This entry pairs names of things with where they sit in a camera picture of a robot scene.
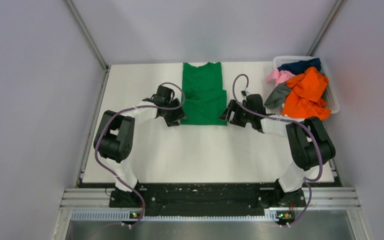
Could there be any green t shirt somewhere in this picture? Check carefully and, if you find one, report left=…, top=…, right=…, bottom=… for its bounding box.
left=180, top=62, right=227, bottom=126

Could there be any white cable duct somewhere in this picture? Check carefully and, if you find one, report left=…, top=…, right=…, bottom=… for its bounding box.
left=70, top=210, right=279, bottom=222

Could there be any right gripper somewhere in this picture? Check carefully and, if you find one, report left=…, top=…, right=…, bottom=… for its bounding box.
left=218, top=99, right=254, bottom=128

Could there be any orange t shirt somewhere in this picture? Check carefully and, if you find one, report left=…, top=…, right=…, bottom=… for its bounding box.
left=282, top=66, right=332, bottom=121

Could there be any aluminium frame rail right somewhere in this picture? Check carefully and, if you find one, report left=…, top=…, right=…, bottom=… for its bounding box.
left=306, top=0, right=348, bottom=56

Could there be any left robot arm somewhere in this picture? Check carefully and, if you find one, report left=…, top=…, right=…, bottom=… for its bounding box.
left=93, top=82, right=187, bottom=209

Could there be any pink t shirt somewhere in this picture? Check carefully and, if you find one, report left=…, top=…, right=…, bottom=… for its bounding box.
left=265, top=68, right=296, bottom=87

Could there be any aluminium frame rail left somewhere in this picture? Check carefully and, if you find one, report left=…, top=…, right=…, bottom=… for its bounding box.
left=62, top=0, right=109, bottom=71

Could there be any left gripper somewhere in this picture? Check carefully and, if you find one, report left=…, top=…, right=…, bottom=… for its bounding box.
left=163, top=97, right=188, bottom=127

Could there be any aluminium frame rail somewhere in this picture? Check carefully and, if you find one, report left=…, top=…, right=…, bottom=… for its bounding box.
left=62, top=0, right=109, bottom=71
left=306, top=0, right=348, bottom=56

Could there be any navy blue t shirt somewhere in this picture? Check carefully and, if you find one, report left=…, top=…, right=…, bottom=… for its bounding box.
left=277, top=58, right=322, bottom=75

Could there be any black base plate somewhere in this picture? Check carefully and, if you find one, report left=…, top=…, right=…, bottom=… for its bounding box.
left=109, top=183, right=306, bottom=217

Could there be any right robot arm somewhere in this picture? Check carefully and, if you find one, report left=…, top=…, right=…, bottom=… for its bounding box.
left=219, top=91, right=336, bottom=208

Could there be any grey t shirt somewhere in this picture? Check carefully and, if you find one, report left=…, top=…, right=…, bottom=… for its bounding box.
left=264, top=82, right=292, bottom=110

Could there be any white plastic laundry basket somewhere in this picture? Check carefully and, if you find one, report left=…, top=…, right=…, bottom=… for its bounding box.
left=273, top=55, right=340, bottom=114

